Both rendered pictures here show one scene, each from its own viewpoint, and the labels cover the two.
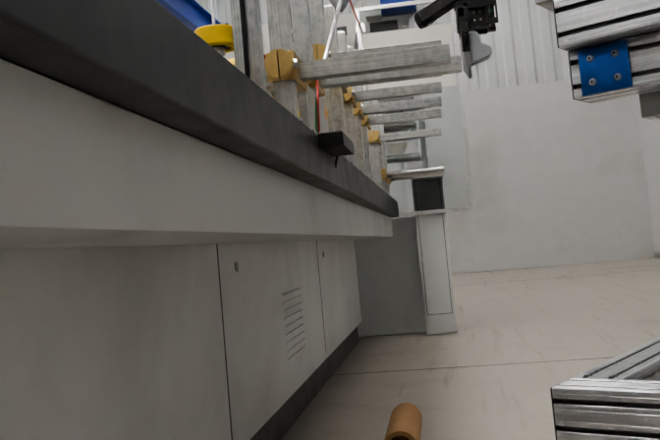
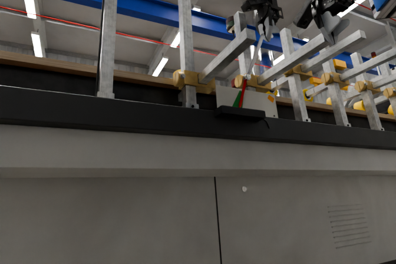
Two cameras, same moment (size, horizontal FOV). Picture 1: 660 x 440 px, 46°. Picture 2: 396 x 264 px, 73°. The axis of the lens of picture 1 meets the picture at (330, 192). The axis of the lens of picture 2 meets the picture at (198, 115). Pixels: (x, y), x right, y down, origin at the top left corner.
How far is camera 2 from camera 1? 110 cm
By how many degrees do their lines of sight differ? 55
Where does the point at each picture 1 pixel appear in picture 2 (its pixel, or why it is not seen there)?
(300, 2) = not seen: hidden behind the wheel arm
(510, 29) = not seen: outside the picture
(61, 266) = (15, 185)
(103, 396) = (44, 247)
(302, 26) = (241, 56)
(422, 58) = (235, 45)
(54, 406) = not seen: outside the picture
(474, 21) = (324, 5)
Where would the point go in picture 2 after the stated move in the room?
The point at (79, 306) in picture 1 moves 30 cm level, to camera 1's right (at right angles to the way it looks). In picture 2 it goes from (29, 203) to (39, 197)
